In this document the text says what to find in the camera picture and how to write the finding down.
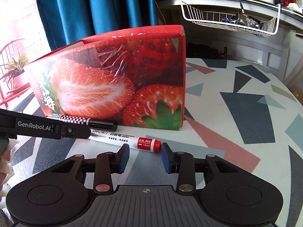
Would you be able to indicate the black white checkered pen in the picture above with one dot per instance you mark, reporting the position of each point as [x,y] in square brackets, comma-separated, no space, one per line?
[94,122]

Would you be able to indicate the pink printed wall tapestry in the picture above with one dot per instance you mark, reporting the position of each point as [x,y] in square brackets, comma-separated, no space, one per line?
[16,40]

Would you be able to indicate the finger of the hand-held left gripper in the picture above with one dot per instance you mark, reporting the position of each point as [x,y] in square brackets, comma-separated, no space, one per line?
[75,131]

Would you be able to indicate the dark vanity desk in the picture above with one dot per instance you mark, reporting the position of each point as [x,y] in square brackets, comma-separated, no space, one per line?
[213,3]

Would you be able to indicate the red whiteboard marker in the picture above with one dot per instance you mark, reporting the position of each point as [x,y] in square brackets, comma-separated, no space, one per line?
[132,140]

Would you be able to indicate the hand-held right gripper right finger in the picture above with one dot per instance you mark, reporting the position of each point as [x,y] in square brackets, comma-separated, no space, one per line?
[165,158]

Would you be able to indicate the red strawberry print cardboard box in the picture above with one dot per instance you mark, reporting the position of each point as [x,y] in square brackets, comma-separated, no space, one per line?
[113,80]

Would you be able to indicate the crumpled white tissue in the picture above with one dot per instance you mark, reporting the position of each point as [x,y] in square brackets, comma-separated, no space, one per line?
[296,7]

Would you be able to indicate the blue wrapped items in basket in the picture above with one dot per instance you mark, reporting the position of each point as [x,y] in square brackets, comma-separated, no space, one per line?
[246,22]

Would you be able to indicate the geometric patterned tablecloth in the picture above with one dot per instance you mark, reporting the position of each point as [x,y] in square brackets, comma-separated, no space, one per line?
[236,127]

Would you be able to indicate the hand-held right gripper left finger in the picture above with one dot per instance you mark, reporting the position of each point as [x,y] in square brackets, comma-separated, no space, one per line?
[123,158]

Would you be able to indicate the person's left hand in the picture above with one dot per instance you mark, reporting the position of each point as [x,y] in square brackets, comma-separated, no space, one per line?
[6,170]

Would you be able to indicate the blue curtain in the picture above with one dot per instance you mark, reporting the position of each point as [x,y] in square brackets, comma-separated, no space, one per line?
[94,11]

